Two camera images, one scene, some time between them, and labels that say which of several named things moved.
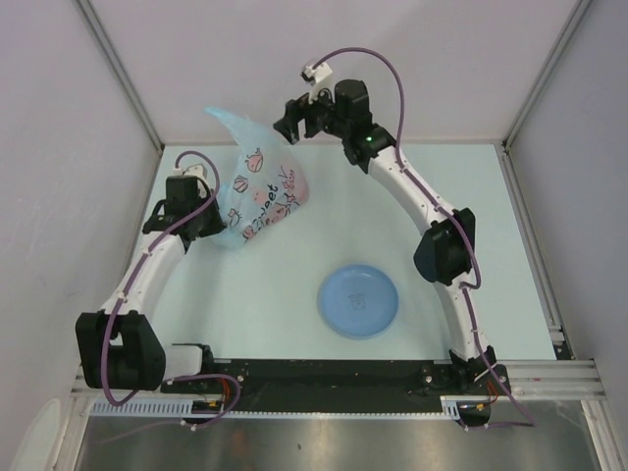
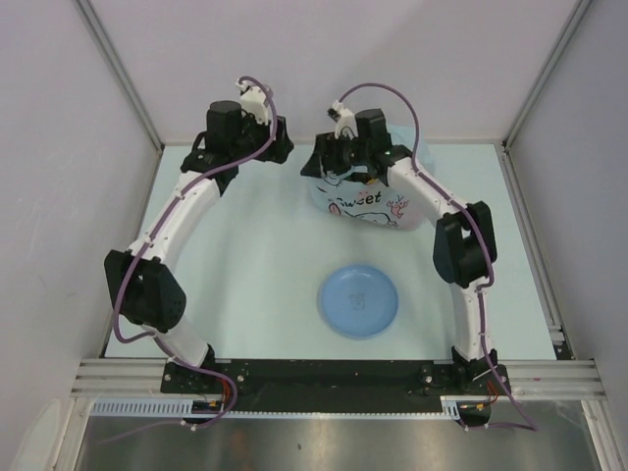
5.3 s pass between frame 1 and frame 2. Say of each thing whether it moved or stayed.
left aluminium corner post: stayed
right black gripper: moved
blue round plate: stayed
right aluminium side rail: stayed
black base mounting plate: stayed
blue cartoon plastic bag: moved
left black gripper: moved
